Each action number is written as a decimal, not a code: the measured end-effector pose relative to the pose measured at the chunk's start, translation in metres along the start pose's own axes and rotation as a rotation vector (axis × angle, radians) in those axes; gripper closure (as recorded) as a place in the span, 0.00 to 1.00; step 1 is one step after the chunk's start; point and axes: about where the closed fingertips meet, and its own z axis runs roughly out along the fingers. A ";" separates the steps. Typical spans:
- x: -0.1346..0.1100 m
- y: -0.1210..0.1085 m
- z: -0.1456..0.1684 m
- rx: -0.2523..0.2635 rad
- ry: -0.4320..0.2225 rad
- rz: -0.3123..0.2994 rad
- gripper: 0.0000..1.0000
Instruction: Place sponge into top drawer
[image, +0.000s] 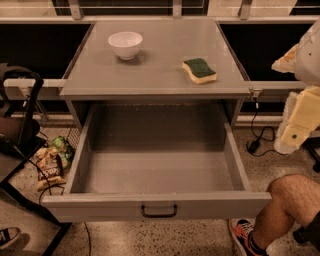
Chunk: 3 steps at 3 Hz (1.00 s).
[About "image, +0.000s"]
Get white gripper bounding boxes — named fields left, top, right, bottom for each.
left=271, top=45, right=320, bottom=154

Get green yellow sponge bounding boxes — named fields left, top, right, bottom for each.
left=182, top=58, right=217, bottom=84

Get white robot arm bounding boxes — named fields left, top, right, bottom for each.
left=271, top=20, right=320, bottom=154

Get grey open top drawer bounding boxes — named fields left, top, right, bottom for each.
left=42, top=102, right=271, bottom=222

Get person's bare leg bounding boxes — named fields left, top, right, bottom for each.
left=252, top=174, right=320, bottom=249

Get grey metal cabinet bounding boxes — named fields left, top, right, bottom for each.
left=61, top=17, right=249, bottom=123

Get white ceramic bowl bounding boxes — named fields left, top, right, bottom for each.
left=107, top=31, right=143, bottom=60

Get green snack bag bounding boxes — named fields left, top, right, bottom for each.
left=52, top=136, right=74, bottom=170

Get brown chips bag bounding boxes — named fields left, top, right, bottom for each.
left=36, top=147, right=66, bottom=191

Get black white sneaker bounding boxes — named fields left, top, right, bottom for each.
left=0, top=227, right=21, bottom=250

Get black power cable adapter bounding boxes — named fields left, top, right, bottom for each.
left=245, top=96, right=284, bottom=158

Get black drawer handle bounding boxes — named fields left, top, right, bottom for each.
left=141, top=205, right=178, bottom=219

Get black floor cable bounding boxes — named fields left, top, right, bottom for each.
left=83, top=222, right=92, bottom=256

